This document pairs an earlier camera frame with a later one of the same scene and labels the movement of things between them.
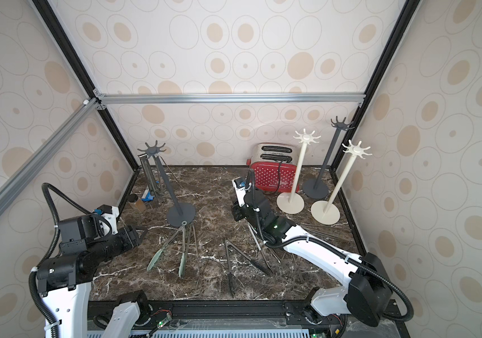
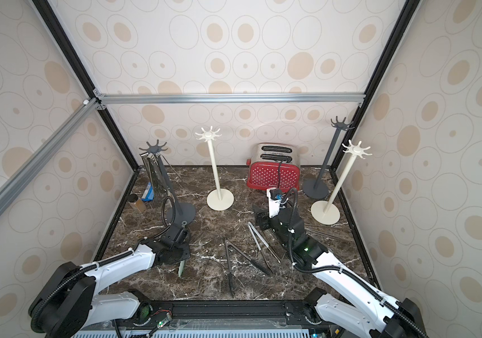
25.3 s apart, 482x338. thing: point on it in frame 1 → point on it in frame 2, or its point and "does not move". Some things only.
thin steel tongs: [192, 228] → [154, 159]
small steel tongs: [251, 227] does not move
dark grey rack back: [319, 189] does not move
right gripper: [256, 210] → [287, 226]
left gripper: [133, 234] → [186, 245]
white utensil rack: [292, 203] → [220, 200]
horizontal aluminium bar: [101, 100] does not move
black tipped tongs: [261, 268] does not move
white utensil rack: [325, 212] does not move
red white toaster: [275, 165] does not move
